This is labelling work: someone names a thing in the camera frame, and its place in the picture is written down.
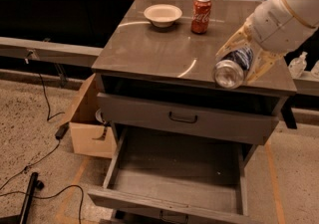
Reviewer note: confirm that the grey top drawer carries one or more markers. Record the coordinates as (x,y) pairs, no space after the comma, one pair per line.
(211,123)

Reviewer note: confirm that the grey drawer cabinet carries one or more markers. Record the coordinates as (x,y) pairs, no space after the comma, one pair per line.
(173,65)

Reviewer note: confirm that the cardboard box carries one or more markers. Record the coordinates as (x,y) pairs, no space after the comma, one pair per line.
(88,133)

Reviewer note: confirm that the black bar on floor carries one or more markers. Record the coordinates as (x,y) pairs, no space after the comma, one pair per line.
(22,217)

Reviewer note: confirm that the white bowl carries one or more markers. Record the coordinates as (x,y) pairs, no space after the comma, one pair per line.
(162,15)

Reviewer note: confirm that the clear plastic bottle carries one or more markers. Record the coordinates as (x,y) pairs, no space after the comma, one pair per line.
(298,65)

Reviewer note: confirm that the blue pepsi can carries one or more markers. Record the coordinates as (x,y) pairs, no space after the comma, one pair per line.
(231,70)

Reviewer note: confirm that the black drawer handle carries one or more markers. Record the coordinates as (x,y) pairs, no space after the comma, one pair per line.
(182,118)

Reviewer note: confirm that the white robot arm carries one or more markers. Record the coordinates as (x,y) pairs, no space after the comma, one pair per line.
(275,28)

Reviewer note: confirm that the grey metal rail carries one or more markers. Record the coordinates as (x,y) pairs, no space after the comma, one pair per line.
(66,54)

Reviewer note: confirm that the black power adapter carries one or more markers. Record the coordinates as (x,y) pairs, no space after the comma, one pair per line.
(61,131)

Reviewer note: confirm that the open middle drawer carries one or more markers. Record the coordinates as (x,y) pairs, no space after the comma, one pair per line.
(176,178)

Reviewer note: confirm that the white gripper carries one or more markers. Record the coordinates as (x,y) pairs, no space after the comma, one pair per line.
(276,26)

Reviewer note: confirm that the red coca cola can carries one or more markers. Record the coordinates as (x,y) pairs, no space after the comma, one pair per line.
(200,16)

